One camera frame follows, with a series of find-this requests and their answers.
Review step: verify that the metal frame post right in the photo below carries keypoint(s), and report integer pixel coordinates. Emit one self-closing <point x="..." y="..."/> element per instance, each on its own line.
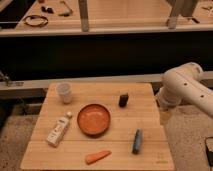
<point x="176" y="8"/>

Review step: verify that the beige wooden stick gripper finger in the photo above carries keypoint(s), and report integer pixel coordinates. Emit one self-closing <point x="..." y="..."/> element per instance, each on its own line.
<point x="164" y="117"/>

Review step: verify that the white bottle with label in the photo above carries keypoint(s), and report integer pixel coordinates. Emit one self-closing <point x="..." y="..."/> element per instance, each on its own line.
<point x="59" y="129"/>

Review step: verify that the metal clamp at left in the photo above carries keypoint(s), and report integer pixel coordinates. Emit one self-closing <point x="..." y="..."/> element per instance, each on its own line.
<point x="8" y="82"/>

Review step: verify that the metal frame post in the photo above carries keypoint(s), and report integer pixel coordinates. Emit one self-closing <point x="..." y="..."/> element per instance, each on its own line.
<point x="83" y="10"/>
<point x="176" y="8"/>

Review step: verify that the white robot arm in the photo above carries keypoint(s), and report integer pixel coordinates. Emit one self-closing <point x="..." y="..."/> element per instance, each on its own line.
<point x="183" y="83"/>

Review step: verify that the orange round bowl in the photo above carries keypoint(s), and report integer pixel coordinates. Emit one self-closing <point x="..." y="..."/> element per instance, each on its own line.
<point x="93" y="119"/>

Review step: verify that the metal frame post left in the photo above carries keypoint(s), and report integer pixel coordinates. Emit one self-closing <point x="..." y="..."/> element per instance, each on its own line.
<point x="83" y="10"/>

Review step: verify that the glasses on back table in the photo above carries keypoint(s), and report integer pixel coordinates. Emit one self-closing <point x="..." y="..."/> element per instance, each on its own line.
<point x="68" y="11"/>

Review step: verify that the small black back object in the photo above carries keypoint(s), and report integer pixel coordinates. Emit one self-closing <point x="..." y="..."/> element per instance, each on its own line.
<point x="47" y="10"/>

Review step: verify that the orange carrot piece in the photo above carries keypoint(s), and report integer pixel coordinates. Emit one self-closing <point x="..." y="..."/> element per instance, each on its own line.
<point x="92" y="158"/>

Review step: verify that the black object at edge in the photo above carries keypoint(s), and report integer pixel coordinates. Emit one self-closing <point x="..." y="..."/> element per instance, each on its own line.
<point x="209" y="153"/>

